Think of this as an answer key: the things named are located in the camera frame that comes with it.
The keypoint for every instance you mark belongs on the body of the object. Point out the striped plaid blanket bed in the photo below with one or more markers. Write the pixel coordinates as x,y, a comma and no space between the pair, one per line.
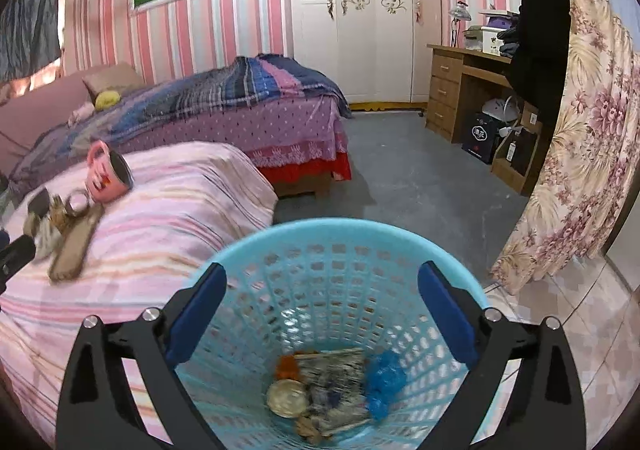
285,117

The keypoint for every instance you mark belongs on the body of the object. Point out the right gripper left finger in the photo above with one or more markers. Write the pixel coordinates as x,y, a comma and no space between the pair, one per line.
96,409

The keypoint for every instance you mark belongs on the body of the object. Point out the yellow plush toy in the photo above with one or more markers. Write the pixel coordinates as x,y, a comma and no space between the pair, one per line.
106,100

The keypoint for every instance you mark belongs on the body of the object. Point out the black hanging coat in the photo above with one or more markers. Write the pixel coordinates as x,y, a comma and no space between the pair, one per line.
538,68

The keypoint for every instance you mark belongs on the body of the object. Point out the white box on desk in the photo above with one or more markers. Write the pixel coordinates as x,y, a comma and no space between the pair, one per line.
483,38

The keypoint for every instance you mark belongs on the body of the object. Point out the pink plush toy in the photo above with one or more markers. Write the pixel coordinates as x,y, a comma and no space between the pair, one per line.
81,114

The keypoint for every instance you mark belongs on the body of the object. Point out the blue mesh bath sponge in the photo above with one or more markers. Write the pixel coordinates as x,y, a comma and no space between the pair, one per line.
385,379

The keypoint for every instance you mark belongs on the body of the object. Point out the tan pillow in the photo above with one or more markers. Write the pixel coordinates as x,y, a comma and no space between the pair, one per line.
121,78

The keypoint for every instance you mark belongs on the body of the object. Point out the small brown paper scrap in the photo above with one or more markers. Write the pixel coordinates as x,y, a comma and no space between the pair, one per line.
306,430

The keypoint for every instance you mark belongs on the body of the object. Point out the pink striped bed sheet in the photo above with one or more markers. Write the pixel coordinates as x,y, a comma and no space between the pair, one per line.
188,202

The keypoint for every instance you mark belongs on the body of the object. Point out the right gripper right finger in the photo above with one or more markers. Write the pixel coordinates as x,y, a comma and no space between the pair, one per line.
545,409

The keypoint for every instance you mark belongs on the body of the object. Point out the black phone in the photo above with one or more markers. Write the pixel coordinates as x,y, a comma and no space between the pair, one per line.
39,205

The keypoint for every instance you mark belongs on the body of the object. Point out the orange paper piece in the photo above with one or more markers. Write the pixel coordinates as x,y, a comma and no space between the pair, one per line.
287,369

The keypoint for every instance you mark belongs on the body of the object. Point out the pink plastic cup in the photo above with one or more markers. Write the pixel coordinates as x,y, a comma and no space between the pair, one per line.
109,177

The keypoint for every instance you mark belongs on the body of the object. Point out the dark grey window curtain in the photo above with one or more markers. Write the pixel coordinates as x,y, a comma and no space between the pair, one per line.
29,37

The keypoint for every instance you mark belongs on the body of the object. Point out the pink sofa headboard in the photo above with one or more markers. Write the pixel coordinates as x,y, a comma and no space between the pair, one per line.
24,119

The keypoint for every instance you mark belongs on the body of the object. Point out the white wardrobe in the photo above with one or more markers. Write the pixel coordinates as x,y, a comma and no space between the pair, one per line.
379,52

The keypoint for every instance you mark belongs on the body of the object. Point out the black bag under desk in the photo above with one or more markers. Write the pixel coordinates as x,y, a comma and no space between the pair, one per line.
481,137

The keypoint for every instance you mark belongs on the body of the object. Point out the floral hanging cloth right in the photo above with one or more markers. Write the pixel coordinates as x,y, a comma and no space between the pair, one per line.
593,155

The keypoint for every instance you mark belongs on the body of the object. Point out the dark snack bag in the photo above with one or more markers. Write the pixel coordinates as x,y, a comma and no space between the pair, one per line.
335,382

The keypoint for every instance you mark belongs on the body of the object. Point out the wooden desk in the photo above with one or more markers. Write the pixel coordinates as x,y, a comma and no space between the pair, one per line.
464,82

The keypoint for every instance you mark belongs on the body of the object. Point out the light blue trash basket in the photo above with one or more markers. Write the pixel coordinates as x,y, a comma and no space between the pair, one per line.
321,284

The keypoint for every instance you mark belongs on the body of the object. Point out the brown tape roll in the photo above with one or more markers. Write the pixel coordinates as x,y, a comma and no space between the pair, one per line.
77,203

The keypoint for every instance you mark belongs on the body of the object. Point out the beige round lid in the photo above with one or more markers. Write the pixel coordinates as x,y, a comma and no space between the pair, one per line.
287,398

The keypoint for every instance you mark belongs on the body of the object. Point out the brown phone case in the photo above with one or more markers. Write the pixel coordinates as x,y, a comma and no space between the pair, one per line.
71,254

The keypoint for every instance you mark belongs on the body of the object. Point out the desk lamp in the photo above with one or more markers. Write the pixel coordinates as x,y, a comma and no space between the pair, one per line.
458,14

